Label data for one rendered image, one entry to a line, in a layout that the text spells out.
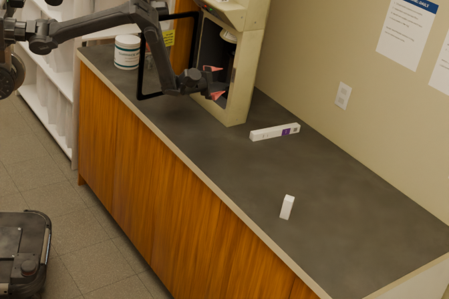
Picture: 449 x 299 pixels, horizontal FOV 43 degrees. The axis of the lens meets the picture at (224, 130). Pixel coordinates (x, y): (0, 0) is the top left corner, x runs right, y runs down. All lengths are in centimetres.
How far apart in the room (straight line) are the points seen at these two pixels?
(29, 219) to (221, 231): 116
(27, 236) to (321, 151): 149
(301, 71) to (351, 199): 75
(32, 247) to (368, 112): 170
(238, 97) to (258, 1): 45
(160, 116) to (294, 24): 79
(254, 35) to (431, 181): 94
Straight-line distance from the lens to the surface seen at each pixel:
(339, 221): 222
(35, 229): 306
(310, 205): 225
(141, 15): 193
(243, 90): 257
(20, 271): 279
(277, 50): 292
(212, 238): 243
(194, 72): 225
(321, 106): 275
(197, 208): 247
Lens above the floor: 226
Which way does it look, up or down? 30 degrees down
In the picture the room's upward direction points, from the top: 10 degrees clockwise
